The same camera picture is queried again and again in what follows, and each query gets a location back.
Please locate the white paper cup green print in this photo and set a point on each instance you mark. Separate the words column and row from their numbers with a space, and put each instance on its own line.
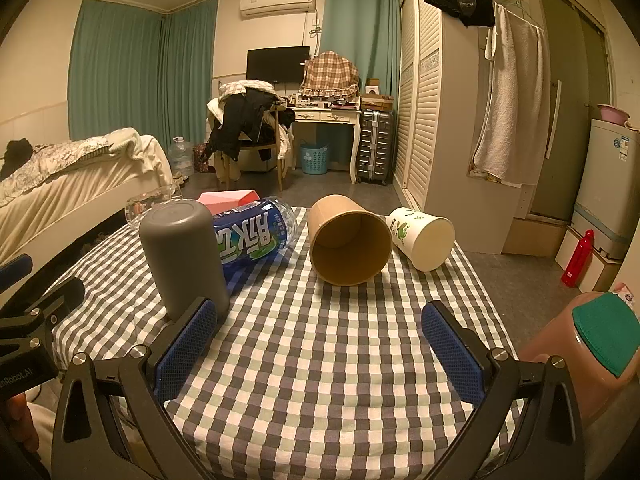
column 430, row 246

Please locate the plastic bottle blue label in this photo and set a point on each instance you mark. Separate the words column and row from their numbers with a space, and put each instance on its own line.
column 250, row 237

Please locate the black television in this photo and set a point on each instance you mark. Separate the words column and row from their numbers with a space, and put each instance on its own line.
column 277, row 63

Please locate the pink basin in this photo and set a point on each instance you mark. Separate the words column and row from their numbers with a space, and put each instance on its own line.
column 614, row 113

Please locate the checkered tablecloth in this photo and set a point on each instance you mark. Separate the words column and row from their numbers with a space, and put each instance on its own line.
column 310, row 345

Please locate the silver suitcase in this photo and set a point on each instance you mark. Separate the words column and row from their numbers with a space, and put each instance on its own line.
column 375, row 146

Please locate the teal curtain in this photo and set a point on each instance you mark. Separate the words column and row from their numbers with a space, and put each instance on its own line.
column 360, row 25
column 190, row 70
column 115, row 70

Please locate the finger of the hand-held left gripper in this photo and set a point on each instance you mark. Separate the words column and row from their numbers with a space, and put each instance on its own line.
column 15, row 270
column 55, row 296

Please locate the white louvred wardrobe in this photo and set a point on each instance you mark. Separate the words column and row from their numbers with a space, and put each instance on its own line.
column 425, row 110

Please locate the brown box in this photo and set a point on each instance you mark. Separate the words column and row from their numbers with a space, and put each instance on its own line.
column 377, row 102

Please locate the pile of clothes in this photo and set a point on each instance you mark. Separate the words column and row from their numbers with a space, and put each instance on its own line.
column 240, row 117

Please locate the brown paper cup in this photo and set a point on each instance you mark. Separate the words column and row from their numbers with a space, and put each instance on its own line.
column 350, row 252

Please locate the clear glass cup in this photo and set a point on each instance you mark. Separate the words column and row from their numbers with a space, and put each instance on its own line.
column 144, row 208

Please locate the grey plastic cup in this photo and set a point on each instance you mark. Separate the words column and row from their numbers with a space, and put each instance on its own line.
column 179, row 260

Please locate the frosted glass door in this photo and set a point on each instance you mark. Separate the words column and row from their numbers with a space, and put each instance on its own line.
column 567, row 110

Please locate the brown stool green cushion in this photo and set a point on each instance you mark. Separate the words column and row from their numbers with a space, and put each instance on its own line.
column 552, row 332

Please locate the bed with beige blanket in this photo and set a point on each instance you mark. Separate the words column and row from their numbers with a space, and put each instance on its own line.
column 75, row 185

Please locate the wooden chair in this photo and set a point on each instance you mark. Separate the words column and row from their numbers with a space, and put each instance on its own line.
column 250, row 151

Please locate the blue laundry basket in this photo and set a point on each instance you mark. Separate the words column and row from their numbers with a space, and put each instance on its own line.
column 314, row 159

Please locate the white desk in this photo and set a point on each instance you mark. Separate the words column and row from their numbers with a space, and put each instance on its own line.
column 325, row 116

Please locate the cardboard box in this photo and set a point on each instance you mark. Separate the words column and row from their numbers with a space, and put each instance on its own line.
column 532, row 237

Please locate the white air conditioner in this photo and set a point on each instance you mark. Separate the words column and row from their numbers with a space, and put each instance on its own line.
column 277, row 2

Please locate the red bottle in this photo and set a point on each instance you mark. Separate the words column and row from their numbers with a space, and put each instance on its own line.
column 577, row 260

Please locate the person's left hand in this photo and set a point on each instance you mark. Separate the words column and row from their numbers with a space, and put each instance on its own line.
column 17, row 417

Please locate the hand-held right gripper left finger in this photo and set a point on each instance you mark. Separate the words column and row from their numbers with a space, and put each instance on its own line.
column 184, row 352

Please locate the large water jug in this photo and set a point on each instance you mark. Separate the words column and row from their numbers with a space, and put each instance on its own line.
column 180, row 157

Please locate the pink tissue box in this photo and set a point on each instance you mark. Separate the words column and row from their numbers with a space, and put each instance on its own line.
column 225, row 201

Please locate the white box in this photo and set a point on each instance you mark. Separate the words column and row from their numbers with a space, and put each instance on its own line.
column 602, row 270

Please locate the plaid cloth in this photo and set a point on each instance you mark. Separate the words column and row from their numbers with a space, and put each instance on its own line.
column 330, row 72

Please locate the white washing machine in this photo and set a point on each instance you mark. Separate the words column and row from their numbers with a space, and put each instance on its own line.
column 606, row 185

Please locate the beige hanging towel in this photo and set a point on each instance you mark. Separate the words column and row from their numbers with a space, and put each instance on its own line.
column 510, row 100

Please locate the black hanging cloth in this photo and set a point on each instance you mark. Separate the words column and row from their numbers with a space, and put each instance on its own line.
column 457, row 0

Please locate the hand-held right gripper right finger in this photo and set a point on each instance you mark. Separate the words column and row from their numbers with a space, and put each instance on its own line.
column 452, row 355

